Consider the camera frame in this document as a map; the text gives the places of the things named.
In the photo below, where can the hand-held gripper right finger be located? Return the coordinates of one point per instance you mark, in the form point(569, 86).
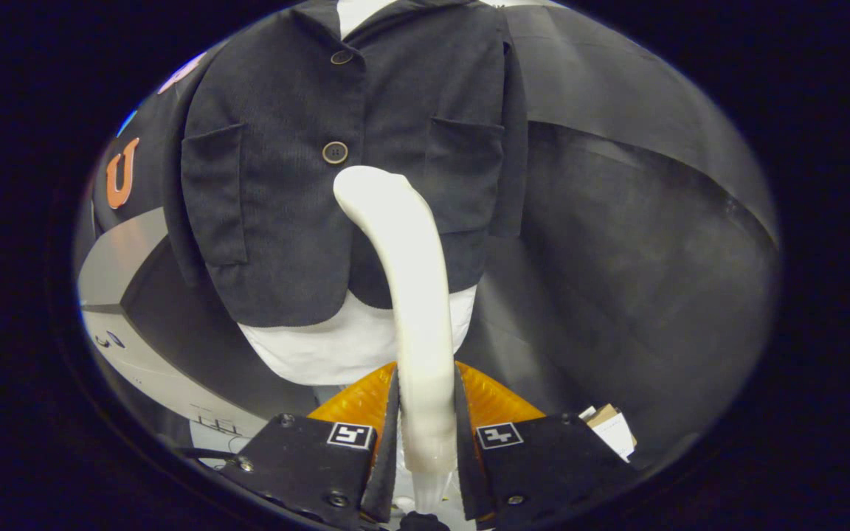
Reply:
point(467, 457)

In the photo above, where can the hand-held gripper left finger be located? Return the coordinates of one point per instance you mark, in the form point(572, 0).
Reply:
point(388, 457)

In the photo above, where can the black button jacket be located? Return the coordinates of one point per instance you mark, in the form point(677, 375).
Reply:
point(285, 221)

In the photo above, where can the white mannequin torso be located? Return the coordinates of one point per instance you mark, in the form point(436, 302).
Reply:
point(322, 346)

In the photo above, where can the small cardboard box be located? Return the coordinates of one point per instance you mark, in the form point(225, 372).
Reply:
point(613, 431)

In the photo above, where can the black backdrop cloth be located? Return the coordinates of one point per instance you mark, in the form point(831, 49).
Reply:
point(654, 295)

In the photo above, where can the grey cabinet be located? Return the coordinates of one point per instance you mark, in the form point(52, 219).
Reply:
point(111, 265)

